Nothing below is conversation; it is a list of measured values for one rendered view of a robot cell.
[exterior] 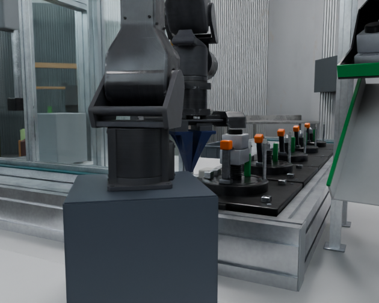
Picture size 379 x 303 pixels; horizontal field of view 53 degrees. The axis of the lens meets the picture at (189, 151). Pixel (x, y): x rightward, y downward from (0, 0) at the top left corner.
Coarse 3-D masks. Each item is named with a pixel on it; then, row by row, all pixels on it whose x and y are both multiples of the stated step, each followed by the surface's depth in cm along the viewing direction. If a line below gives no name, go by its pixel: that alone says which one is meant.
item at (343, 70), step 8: (368, 0) 75; (376, 0) 78; (360, 8) 70; (368, 8) 75; (376, 8) 79; (360, 16) 70; (368, 16) 76; (376, 16) 80; (360, 24) 71; (352, 40) 68; (352, 48) 67; (344, 56) 65; (352, 56) 68; (344, 64) 61; (352, 64) 60; (360, 64) 59; (368, 64) 59; (376, 64) 58; (344, 72) 61; (352, 72) 61; (360, 72) 60; (368, 72) 59; (376, 72) 59
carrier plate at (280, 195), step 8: (272, 184) 84; (288, 184) 84; (296, 184) 84; (272, 192) 76; (280, 192) 76; (288, 192) 76; (296, 192) 79; (224, 200) 70; (232, 200) 70; (240, 200) 70; (248, 200) 70; (256, 200) 70; (272, 200) 70; (280, 200) 70; (288, 200) 72; (232, 208) 68; (240, 208) 67; (248, 208) 66; (256, 208) 66; (264, 208) 65; (272, 208) 65; (280, 208) 66
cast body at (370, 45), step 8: (368, 24) 60; (376, 24) 59; (360, 32) 60; (368, 32) 59; (376, 32) 58; (360, 40) 60; (368, 40) 59; (376, 40) 58; (360, 48) 60; (368, 48) 60; (376, 48) 59; (360, 56) 60; (368, 56) 59; (376, 56) 58
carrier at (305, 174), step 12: (276, 144) 105; (288, 144) 102; (252, 156) 105; (276, 156) 105; (288, 156) 102; (252, 168) 97; (276, 168) 96; (288, 168) 97; (312, 168) 105; (276, 180) 90; (288, 180) 88; (300, 180) 88
